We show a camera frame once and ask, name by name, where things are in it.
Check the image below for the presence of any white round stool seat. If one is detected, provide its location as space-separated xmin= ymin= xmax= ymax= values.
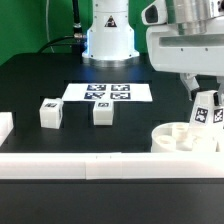
xmin=151 ymin=122 xmax=224 ymax=153

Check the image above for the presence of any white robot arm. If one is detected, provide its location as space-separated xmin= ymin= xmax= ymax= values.
xmin=82 ymin=0 xmax=224 ymax=105

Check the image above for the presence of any white fiducial marker sheet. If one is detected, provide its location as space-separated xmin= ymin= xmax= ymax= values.
xmin=62 ymin=83 xmax=153 ymax=102

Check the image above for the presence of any thin white cable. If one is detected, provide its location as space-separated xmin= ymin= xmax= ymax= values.
xmin=45 ymin=0 xmax=55 ymax=54

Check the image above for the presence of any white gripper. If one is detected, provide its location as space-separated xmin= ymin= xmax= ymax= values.
xmin=146 ymin=21 xmax=224 ymax=105

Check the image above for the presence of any black thick cable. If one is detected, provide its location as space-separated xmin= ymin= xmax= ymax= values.
xmin=37 ymin=0 xmax=88 ymax=54

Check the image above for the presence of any white left fence piece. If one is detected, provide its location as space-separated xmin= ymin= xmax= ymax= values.
xmin=0 ymin=112 xmax=14 ymax=146

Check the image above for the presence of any white front fence bar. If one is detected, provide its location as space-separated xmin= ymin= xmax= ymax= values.
xmin=0 ymin=152 xmax=224 ymax=180

